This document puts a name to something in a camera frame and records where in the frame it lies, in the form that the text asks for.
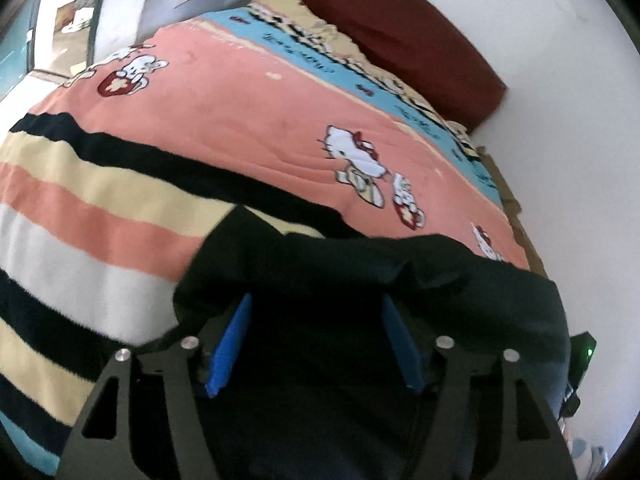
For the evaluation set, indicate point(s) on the dark red headboard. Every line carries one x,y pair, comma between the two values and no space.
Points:
412,40

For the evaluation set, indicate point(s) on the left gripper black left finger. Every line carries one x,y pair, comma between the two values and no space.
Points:
143,417

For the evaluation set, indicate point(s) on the pink Hello Kitty blanket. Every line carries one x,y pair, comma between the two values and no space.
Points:
111,183

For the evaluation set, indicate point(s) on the black padded jacket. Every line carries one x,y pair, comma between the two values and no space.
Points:
316,391

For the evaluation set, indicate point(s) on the brown cardboard strip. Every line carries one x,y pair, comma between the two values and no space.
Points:
512,208

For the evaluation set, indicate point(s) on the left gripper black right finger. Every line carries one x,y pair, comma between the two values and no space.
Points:
477,416

